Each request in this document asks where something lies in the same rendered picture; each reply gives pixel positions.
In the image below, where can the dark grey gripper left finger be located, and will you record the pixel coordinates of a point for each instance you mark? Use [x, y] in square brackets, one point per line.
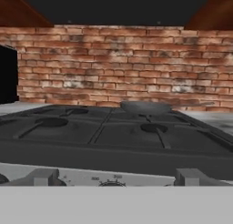
[42, 176]

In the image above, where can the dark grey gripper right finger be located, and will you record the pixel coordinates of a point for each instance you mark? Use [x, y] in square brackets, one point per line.
[189, 176]

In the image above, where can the black stove knob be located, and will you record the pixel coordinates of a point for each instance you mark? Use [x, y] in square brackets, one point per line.
[3, 178]
[111, 183]

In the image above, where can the black gas stove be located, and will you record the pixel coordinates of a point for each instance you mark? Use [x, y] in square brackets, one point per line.
[127, 154]

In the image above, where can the grey metal pan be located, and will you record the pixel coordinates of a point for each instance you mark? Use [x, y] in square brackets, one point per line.
[145, 107]

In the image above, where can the black tall appliance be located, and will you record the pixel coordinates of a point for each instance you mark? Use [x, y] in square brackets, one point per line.
[8, 76]

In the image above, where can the black range hood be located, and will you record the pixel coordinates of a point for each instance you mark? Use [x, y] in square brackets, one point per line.
[118, 7]

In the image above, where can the brown wooden wall cupboard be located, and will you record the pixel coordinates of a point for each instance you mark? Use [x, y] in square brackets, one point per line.
[18, 9]
[214, 13]

